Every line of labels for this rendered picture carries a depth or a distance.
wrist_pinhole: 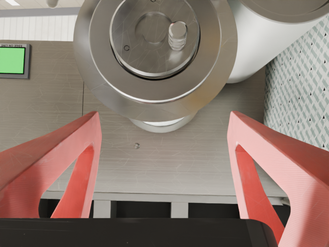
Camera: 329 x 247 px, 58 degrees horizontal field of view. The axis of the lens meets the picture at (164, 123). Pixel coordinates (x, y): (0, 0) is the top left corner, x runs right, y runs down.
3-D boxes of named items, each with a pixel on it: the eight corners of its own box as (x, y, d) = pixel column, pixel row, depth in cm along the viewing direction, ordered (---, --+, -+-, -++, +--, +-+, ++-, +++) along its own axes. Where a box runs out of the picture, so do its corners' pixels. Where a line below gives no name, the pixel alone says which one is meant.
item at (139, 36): (135, -29, 25) (215, 12, 25) (137, -16, 27) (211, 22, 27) (92, 49, 24) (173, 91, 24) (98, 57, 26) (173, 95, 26)
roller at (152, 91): (225, -24, 26) (217, 106, 25) (195, 60, 52) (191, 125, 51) (94, -34, 26) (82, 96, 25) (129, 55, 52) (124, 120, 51)
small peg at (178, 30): (186, 18, 22) (189, 37, 22) (184, 33, 25) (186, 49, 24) (167, 21, 22) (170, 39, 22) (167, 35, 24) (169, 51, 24)
